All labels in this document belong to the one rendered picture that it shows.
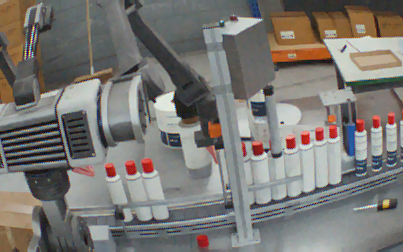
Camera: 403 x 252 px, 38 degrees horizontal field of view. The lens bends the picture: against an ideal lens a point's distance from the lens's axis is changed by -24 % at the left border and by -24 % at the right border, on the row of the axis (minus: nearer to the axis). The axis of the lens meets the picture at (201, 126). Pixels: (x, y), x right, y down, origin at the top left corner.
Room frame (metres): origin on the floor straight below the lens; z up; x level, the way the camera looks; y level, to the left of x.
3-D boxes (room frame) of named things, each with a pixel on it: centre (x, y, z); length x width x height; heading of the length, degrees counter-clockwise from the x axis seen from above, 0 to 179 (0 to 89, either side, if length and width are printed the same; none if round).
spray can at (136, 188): (1.96, 0.23, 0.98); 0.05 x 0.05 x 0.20
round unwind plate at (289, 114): (2.54, -0.23, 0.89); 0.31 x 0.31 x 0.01
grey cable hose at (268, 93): (1.84, -0.19, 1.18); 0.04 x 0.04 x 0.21
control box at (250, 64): (1.86, -0.14, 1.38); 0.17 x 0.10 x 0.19; 143
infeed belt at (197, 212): (1.95, -0.03, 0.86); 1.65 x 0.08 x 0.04; 88
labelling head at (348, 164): (2.02, -0.46, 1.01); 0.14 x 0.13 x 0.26; 88
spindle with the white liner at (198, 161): (2.23, 0.03, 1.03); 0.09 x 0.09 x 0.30
